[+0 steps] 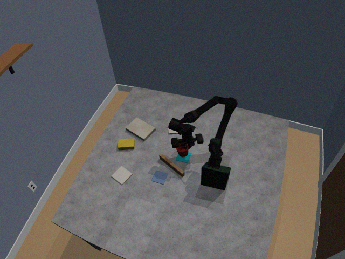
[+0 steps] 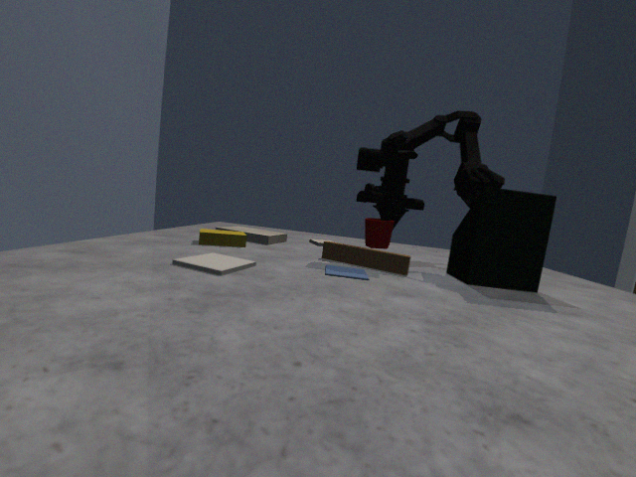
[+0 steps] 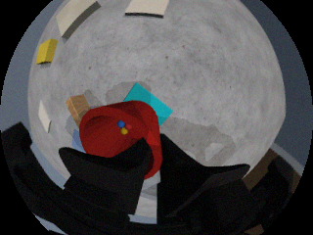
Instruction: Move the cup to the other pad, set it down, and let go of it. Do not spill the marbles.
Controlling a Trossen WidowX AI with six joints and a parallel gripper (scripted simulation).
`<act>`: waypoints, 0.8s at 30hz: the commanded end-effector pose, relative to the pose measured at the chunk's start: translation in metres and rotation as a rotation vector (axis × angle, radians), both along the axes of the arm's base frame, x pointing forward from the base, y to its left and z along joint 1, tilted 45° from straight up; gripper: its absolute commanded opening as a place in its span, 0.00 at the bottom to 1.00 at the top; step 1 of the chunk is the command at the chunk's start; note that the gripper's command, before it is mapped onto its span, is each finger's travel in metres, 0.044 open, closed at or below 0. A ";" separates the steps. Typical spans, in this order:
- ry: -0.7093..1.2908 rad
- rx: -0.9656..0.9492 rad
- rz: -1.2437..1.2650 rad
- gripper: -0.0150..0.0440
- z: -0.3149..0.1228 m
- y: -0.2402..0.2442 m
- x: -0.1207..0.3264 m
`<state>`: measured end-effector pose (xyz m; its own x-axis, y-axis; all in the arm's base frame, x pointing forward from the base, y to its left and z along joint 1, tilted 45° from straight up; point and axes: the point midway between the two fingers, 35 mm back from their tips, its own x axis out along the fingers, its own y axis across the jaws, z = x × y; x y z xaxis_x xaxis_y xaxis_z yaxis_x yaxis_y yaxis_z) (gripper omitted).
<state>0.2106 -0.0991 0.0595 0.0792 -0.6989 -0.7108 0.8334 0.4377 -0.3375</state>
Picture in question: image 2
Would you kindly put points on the beige flat square pad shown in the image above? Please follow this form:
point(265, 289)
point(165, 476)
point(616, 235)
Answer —
point(318, 241)

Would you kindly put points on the white flat square slab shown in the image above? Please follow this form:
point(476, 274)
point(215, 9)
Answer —
point(214, 263)

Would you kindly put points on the dark red cup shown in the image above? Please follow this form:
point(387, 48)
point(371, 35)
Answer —
point(378, 233)

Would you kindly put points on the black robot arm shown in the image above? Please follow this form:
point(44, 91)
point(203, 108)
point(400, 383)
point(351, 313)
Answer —
point(472, 176)

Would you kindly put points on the olive yellow block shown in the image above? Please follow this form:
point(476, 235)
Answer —
point(223, 238)

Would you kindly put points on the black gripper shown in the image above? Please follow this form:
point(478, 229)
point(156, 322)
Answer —
point(397, 205)

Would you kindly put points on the beige flat block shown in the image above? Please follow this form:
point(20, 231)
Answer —
point(258, 236)

